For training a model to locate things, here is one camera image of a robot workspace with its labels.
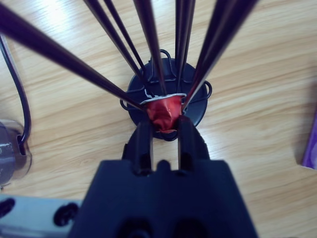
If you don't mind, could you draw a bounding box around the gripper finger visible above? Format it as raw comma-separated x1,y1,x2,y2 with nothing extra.
121,120,155,176
176,116,211,173

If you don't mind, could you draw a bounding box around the red foil coffee capsule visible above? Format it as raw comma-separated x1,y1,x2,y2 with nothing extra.
140,93,187,135

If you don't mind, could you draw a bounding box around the black capsule holder with rods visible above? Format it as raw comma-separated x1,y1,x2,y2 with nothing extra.
0,0,261,142

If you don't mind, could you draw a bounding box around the purple box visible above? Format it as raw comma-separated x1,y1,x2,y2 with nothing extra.
301,116,317,171

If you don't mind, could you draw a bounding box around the clear water tank black lid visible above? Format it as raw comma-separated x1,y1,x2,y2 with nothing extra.
0,119,33,186

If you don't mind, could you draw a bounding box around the black power cable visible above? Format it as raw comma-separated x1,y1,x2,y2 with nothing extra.
0,34,32,151

